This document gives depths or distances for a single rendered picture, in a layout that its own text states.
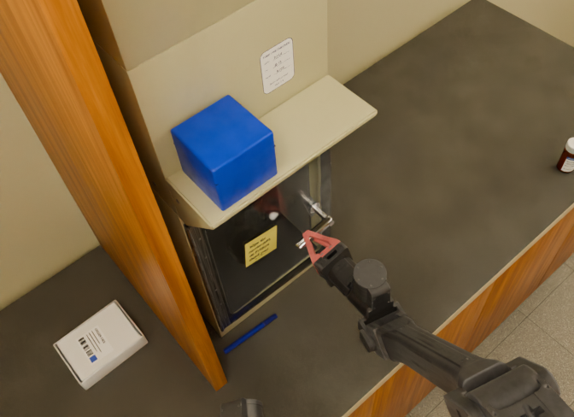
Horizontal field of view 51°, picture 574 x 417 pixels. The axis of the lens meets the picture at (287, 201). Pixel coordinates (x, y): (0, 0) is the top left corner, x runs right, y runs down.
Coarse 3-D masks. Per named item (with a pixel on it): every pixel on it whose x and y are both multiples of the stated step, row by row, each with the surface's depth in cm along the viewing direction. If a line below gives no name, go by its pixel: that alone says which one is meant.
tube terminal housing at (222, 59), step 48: (288, 0) 81; (96, 48) 76; (192, 48) 75; (240, 48) 81; (144, 96) 75; (192, 96) 80; (240, 96) 87; (288, 96) 95; (144, 144) 85; (192, 288) 125
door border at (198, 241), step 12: (192, 228) 97; (192, 240) 99; (204, 240) 102; (204, 252) 104; (204, 264) 107; (204, 276) 108; (216, 288) 115; (216, 300) 118; (216, 312) 120; (228, 324) 128
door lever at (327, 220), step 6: (318, 204) 120; (312, 210) 120; (318, 210) 119; (324, 216) 118; (330, 216) 118; (324, 222) 117; (330, 222) 117; (318, 228) 117; (324, 228) 117; (300, 240) 117; (312, 240) 117; (300, 246) 116; (306, 246) 117
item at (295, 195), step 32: (320, 160) 110; (288, 192) 110; (320, 192) 118; (224, 224) 103; (256, 224) 110; (288, 224) 118; (224, 256) 109; (288, 256) 127; (224, 288) 117; (256, 288) 126
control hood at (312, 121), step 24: (312, 96) 95; (336, 96) 95; (264, 120) 92; (288, 120) 92; (312, 120) 92; (336, 120) 92; (360, 120) 91; (288, 144) 89; (312, 144) 89; (288, 168) 87; (192, 192) 85; (264, 192) 85; (192, 216) 87; (216, 216) 82
